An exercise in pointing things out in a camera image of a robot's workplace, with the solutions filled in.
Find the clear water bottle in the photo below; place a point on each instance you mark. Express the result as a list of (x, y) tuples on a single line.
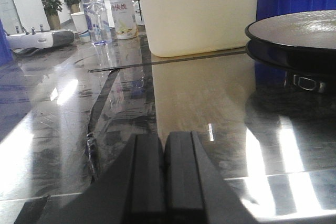
[(97, 21)]

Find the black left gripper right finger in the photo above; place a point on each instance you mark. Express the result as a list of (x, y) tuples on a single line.
[(183, 185)]

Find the white paper cup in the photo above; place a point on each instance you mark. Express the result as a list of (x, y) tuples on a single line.
[(81, 26)]

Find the beige plate black rim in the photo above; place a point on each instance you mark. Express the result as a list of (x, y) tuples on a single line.
[(308, 33)]

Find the blue plastic crate on table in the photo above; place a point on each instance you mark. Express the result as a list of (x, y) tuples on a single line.
[(5, 51)]

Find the white remote controller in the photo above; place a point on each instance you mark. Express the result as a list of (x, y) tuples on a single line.
[(39, 39)]

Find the plant in gold pot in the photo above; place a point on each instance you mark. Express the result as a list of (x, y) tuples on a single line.
[(51, 9)]

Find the cream plastic basket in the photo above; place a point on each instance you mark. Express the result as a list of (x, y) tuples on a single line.
[(186, 27)]

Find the white milk drink bottle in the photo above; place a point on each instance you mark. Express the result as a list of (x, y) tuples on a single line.
[(123, 14)]

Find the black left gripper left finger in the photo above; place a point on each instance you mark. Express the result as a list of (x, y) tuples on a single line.
[(148, 178)]

